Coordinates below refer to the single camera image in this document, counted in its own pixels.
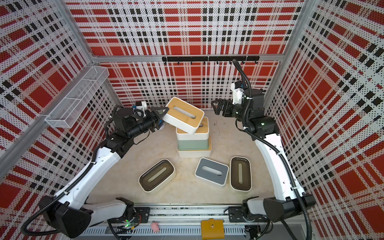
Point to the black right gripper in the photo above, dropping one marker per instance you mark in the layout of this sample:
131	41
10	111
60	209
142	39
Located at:
228	104

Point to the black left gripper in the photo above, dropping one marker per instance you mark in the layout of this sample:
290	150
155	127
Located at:
155	120

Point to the white bamboo-lid box corner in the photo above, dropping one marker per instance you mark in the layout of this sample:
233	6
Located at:
183	115

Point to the white bamboo-lid tissue box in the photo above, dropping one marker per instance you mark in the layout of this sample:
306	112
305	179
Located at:
202	132
196	153

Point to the mint green square tissue box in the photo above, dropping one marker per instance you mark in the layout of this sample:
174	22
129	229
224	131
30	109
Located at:
193	145

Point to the cream box dark lid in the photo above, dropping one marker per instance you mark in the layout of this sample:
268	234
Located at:
240	174
157	177

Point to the white box grey lid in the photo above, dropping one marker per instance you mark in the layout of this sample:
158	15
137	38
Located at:
212	172

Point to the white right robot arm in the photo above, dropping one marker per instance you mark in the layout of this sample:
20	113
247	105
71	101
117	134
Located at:
290	198

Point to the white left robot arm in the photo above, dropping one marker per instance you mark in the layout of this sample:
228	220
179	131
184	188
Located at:
67	212

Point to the blue and white round button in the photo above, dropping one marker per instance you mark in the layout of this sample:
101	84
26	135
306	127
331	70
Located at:
162	125

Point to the small pink object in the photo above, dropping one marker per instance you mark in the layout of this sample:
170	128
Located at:
155	227

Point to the yellow leather wallet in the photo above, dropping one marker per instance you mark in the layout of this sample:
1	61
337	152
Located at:
212	229

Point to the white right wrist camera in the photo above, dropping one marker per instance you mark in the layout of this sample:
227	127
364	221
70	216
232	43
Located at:
237	92

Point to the black hook rail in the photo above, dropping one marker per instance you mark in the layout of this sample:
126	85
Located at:
211	59

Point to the white wire mesh shelf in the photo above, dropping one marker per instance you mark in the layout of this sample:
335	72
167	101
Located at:
69	109

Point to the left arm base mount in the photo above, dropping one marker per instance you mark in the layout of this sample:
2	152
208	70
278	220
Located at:
140	215

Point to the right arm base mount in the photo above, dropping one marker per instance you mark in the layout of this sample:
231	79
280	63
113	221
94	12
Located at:
236	215

